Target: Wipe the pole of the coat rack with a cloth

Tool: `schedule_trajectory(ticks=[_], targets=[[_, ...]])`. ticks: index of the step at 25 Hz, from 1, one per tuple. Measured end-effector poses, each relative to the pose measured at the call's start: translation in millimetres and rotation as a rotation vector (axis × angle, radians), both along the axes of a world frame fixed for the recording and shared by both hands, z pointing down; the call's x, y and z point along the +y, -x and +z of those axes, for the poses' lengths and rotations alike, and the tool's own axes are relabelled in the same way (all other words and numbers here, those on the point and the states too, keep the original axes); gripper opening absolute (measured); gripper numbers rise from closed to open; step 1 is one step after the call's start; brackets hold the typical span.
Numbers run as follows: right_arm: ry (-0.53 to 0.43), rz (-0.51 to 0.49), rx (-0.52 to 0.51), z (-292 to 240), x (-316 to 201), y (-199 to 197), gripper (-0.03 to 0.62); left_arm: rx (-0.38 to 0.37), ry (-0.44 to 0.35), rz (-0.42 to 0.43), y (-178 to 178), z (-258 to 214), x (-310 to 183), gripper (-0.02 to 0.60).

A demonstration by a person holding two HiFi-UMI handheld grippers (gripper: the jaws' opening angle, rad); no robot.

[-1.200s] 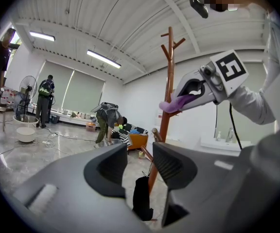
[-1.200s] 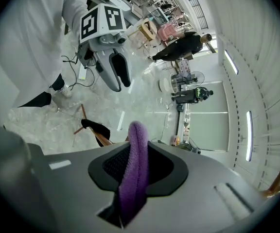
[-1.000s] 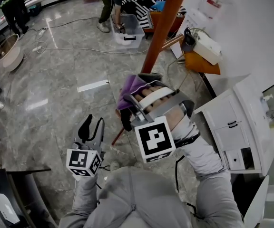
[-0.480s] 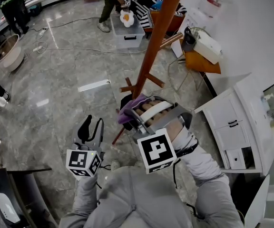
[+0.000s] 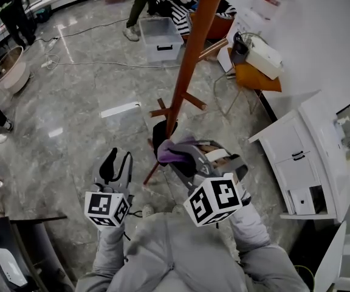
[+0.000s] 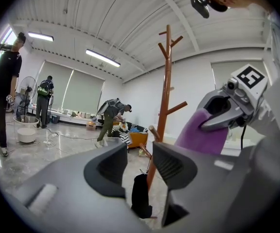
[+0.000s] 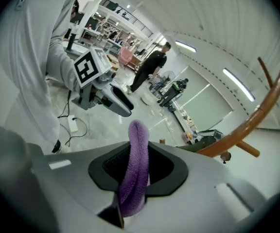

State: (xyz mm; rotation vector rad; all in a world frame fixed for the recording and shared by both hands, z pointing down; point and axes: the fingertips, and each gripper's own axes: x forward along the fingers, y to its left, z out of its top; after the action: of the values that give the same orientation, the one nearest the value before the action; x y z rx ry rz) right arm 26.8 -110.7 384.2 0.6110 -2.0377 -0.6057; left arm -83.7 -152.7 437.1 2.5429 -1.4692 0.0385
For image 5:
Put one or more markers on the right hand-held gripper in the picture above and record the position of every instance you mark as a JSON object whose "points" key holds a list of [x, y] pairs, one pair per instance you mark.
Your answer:
{"points": [[214, 199]]}

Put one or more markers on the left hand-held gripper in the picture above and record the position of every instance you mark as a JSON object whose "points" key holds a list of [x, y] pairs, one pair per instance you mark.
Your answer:
{"points": [[100, 205]]}

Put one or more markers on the purple cloth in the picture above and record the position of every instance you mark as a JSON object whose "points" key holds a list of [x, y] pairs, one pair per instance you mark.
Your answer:
{"points": [[167, 152]]}

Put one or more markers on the wooden coat rack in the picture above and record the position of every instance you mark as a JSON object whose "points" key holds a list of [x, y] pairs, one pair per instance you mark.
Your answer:
{"points": [[193, 50]]}

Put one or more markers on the person's right forearm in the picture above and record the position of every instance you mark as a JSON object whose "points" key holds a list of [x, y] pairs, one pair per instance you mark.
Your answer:
{"points": [[249, 227]]}

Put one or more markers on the person's left forearm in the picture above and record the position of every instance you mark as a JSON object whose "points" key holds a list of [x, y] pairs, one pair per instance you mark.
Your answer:
{"points": [[111, 245]]}

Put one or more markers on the person's right hand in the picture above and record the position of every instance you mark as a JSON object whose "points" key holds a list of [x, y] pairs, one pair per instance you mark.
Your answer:
{"points": [[222, 162]]}

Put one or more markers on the black hanging garment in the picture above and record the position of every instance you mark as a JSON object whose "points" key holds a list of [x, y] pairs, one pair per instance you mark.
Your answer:
{"points": [[159, 132]]}

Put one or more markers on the person's left shoe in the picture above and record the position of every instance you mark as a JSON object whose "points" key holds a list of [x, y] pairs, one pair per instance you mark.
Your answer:
{"points": [[147, 211]]}

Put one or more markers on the person's shoe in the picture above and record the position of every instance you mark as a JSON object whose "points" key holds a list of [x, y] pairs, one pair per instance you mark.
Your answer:
{"points": [[179, 209], [147, 211]]}

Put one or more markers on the person's right shoe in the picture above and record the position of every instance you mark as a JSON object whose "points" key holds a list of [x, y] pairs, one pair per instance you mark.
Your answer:
{"points": [[179, 209]]}

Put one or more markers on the person's grey hoodie torso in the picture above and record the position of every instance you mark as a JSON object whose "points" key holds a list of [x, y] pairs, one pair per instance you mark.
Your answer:
{"points": [[178, 254]]}

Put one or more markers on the white sink cabinet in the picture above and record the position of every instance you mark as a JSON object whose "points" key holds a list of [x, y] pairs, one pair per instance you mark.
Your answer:
{"points": [[287, 144]]}

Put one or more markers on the black desk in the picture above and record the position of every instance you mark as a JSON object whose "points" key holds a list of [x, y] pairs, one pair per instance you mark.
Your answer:
{"points": [[47, 254]]}

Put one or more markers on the white rectangular box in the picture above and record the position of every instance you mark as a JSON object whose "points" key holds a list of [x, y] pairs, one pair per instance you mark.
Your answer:
{"points": [[263, 58]]}

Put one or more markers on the clear plastic storage bin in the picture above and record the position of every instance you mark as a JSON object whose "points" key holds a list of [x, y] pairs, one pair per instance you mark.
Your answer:
{"points": [[159, 35]]}

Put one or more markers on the white power strip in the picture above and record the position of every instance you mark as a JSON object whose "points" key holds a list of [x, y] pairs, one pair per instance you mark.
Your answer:
{"points": [[46, 64], [53, 43]]}

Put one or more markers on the brown armchair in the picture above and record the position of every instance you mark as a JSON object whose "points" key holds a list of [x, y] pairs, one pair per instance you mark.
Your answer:
{"points": [[220, 29]]}

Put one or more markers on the white flat device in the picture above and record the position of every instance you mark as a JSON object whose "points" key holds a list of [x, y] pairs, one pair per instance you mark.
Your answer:
{"points": [[11, 268]]}

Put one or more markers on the black white striped blanket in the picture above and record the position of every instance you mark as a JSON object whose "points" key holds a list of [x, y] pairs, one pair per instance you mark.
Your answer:
{"points": [[178, 17]]}

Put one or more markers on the white water dispenser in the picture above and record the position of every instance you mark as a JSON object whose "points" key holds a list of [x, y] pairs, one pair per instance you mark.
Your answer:
{"points": [[245, 23]]}

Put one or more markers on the white soap pump bottle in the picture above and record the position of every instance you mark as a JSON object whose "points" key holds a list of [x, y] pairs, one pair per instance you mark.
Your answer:
{"points": [[342, 121]]}

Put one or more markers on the dark teal box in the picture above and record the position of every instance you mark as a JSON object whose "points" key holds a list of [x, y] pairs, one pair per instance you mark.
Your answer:
{"points": [[44, 14]]}

